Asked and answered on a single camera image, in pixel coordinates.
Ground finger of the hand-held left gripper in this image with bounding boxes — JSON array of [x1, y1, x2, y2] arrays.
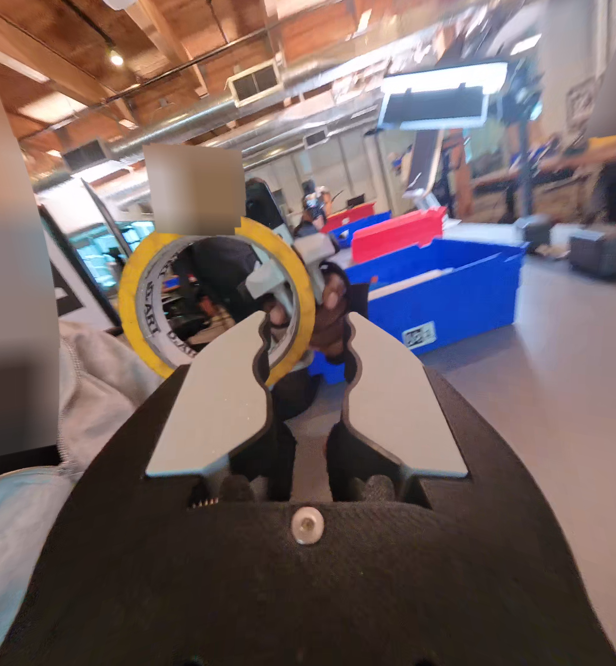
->
[[294, 234, 340, 309], [244, 262, 295, 314]]

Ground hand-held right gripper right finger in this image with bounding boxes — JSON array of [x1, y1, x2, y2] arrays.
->
[[341, 312, 469, 478]]

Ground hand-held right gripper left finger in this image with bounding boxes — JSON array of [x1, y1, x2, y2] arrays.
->
[[146, 311, 275, 478]]

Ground blue plastic bin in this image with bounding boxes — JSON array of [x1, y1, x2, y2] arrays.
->
[[308, 238, 527, 386]]

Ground yellow tape roll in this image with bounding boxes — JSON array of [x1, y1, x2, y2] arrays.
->
[[118, 216, 316, 388]]

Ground background wooden desk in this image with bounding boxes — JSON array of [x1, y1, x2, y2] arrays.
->
[[471, 148, 616, 190]]

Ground person's left hand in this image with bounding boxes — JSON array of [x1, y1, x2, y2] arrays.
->
[[266, 276, 353, 366]]

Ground red plastic bin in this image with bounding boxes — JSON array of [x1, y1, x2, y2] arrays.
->
[[351, 206, 448, 263], [321, 202, 376, 232]]

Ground white ceiling air vent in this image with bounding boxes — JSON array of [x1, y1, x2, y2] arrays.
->
[[227, 58, 284, 107]]

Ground black board with wooden rim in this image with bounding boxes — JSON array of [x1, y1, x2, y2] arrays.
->
[[404, 130, 444, 201]]

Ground black overhead pole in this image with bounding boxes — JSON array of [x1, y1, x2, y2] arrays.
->
[[81, 179, 133, 257]]

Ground light panel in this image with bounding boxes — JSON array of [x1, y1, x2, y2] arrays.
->
[[378, 62, 509, 131]]

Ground dark grey power adapter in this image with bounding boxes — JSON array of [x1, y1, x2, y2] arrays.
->
[[516, 216, 552, 253], [569, 229, 616, 279]]

